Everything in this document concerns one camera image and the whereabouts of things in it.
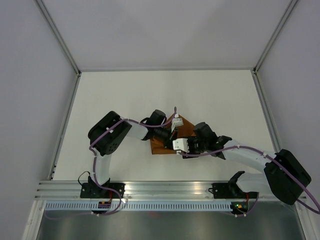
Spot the rear aluminium frame bar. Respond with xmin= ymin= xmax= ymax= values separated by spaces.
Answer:
xmin=79 ymin=66 xmax=255 ymax=73

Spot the brown cloth napkin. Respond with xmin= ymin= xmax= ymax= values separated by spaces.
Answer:
xmin=150 ymin=115 xmax=195 ymax=155

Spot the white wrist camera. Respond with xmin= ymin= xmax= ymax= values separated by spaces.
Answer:
xmin=170 ymin=113 xmax=184 ymax=132
xmin=172 ymin=138 xmax=190 ymax=154

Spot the aluminium front rail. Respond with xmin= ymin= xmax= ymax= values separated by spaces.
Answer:
xmin=34 ymin=180 xmax=307 ymax=201

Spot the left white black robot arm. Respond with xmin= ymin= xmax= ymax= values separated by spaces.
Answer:
xmin=88 ymin=108 xmax=180 ymax=198

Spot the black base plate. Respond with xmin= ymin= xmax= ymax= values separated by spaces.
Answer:
xmin=80 ymin=182 xmax=125 ymax=199
xmin=208 ymin=182 xmax=258 ymax=200

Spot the left aluminium frame post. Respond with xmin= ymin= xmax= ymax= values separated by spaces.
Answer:
xmin=34 ymin=0 xmax=81 ymax=77

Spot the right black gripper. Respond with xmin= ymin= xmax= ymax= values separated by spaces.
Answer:
xmin=182 ymin=135 xmax=208 ymax=159

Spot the white slotted cable duct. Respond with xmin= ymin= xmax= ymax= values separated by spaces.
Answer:
xmin=45 ymin=201 xmax=232 ymax=212

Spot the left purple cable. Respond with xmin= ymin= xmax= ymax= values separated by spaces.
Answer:
xmin=43 ymin=106 xmax=179 ymax=221

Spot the aluminium frame post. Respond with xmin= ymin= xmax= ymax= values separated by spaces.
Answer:
xmin=34 ymin=0 xmax=81 ymax=77
xmin=252 ymin=0 xmax=300 ymax=75

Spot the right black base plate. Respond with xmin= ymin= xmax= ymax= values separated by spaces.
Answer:
xmin=208 ymin=182 xmax=258 ymax=200

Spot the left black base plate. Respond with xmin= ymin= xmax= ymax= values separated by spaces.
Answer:
xmin=80 ymin=182 xmax=125 ymax=199

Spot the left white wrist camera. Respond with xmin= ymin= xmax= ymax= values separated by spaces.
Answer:
xmin=170 ymin=113 xmax=184 ymax=132

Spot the right aluminium frame post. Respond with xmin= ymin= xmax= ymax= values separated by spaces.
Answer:
xmin=252 ymin=0 xmax=300 ymax=75

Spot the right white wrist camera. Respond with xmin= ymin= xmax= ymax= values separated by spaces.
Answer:
xmin=172 ymin=138 xmax=190 ymax=154

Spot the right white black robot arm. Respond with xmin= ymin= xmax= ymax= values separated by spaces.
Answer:
xmin=187 ymin=122 xmax=312 ymax=205

